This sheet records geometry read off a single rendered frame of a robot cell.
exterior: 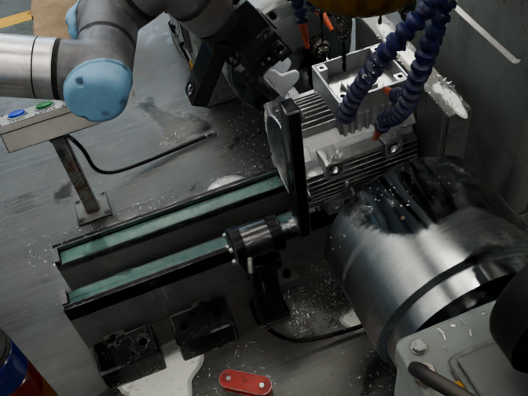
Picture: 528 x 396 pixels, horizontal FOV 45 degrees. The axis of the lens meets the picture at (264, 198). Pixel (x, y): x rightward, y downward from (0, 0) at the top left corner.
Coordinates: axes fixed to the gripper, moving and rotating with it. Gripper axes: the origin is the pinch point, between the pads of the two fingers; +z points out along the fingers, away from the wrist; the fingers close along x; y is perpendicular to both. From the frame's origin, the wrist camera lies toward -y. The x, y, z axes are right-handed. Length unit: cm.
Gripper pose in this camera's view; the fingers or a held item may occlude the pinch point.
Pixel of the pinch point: (280, 99)
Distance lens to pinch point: 106.1
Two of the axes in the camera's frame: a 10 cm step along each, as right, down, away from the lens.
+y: 7.5, -6.1, -2.5
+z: 5.6, 3.9, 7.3
